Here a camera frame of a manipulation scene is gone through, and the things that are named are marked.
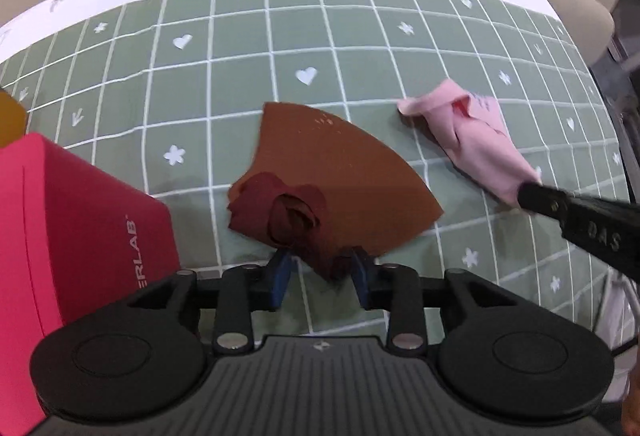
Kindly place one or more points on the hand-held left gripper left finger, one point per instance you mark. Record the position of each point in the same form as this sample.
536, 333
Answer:
280, 277

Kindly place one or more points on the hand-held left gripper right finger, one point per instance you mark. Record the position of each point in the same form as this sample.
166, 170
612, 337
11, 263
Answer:
361, 280

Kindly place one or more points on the pink cloth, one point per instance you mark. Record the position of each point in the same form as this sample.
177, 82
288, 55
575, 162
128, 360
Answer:
480, 141

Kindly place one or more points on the brown cloth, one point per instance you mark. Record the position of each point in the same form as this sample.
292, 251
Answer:
325, 156

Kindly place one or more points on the orange cardboard box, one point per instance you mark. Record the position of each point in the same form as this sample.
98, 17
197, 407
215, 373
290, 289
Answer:
10, 121

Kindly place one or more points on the clear box with red lid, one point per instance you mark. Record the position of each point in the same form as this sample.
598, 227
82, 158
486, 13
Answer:
75, 226

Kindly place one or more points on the green checked tablecloth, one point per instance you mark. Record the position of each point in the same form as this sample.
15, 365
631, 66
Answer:
350, 41

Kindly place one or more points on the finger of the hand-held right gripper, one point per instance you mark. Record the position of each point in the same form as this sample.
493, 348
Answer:
542, 198

